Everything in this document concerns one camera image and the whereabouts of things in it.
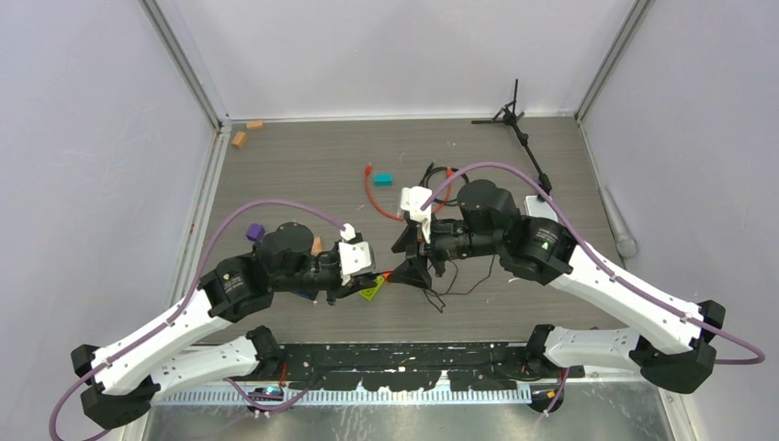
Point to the teal block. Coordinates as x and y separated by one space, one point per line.
383 180

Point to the grey cylinder by wall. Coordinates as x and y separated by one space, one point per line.
625 243

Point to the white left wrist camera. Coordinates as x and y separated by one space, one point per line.
355 254

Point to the purple block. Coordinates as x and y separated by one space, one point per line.
255 232

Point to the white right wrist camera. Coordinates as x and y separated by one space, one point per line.
413 201

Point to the black tripod stand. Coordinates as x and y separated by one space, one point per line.
509 117

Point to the orange block near corner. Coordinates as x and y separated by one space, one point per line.
239 140

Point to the white box under tripod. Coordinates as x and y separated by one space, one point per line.
537 207

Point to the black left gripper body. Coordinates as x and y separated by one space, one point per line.
321 274

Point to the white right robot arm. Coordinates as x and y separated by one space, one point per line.
664 339

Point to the tan wooden block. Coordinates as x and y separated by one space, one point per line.
316 248

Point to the green lego brick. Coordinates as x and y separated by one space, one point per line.
370 293

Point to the black network switch box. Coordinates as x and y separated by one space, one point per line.
302 294

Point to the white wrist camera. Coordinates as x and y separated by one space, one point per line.
355 254
413 201

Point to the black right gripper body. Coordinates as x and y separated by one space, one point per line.
448 241

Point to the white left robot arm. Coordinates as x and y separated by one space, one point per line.
154 362

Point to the black power adapter with cord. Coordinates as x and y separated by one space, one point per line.
454 285

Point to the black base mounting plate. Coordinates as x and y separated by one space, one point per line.
404 367

